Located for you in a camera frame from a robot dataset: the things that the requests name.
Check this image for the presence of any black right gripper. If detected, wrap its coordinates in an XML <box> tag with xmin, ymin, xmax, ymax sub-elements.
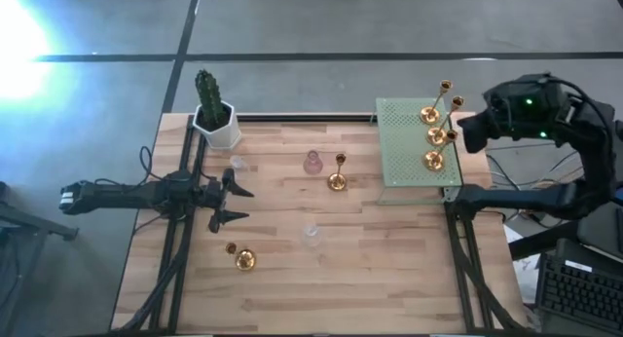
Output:
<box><xmin>458</xmin><ymin>74</ymin><xmax>570</xmax><ymax>155</ymax></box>

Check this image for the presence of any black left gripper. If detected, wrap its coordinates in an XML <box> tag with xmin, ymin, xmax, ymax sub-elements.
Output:
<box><xmin>193</xmin><ymin>168</ymin><xmax>255</xmax><ymax>234</ymax></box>

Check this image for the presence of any gold metal candlestick holder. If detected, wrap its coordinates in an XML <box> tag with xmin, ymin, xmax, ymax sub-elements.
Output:
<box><xmin>419</xmin><ymin>79</ymin><xmax>454</xmax><ymax>126</ymax></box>
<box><xmin>326</xmin><ymin>152</ymin><xmax>348</xmax><ymax>193</ymax></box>
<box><xmin>426</xmin><ymin>95</ymin><xmax>465</xmax><ymax>147</ymax></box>
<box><xmin>421</xmin><ymin>129</ymin><xmax>459</xmax><ymax>172</ymax></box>
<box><xmin>225</xmin><ymin>242</ymin><xmax>258</xmax><ymax>272</ymax></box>

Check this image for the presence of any clear ribbed glass candle holder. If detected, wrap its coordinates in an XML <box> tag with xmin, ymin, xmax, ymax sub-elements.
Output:
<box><xmin>229</xmin><ymin>154</ymin><xmax>250</xmax><ymax>175</ymax></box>
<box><xmin>301</xmin><ymin>223</ymin><xmax>323</xmax><ymax>248</ymax></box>

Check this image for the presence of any pink ribbed glass candle holder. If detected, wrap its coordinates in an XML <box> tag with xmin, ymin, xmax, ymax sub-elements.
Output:
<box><xmin>303</xmin><ymin>150</ymin><xmax>324</xmax><ymax>176</ymax></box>

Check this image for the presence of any white hexagonal plant pot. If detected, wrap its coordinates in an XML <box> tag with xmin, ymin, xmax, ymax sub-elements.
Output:
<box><xmin>191</xmin><ymin>100</ymin><xmax>243</xmax><ymax>151</ymax></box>

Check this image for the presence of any green perforated metal shelf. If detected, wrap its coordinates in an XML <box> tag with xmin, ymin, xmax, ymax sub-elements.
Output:
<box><xmin>373</xmin><ymin>96</ymin><xmax>464</xmax><ymax>206</ymax></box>

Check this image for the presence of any green cactus plant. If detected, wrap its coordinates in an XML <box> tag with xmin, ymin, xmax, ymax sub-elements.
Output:
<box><xmin>194</xmin><ymin>68</ymin><xmax>226</xmax><ymax>129</ymax></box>

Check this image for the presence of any white printed paper sheet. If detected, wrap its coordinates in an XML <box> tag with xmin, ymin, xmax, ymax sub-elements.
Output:
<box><xmin>503</xmin><ymin>224</ymin><xmax>541</xmax><ymax>304</ymax></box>

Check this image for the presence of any black computer keyboard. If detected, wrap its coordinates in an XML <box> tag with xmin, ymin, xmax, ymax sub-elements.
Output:
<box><xmin>534</xmin><ymin>252</ymin><xmax>623</xmax><ymax>336</ymax></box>

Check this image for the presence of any dark metal stand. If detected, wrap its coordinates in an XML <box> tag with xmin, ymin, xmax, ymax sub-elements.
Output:
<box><xmin>0</xmin><ymin>180</ymin><xmax>80</xmax><ymax>337</ymax></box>

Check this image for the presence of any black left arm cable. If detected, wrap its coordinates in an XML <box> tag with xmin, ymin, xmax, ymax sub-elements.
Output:
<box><xmin>139</xmin><ymin>145</ymin><xmax>169</xmax><ymax>182</ymax></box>

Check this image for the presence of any black table edge frame bar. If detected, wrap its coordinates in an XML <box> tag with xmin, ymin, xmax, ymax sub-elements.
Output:
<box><xmin>237</xmin><ymin>112</ymin><xmax>377</xmax><ymax>123</ymax></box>

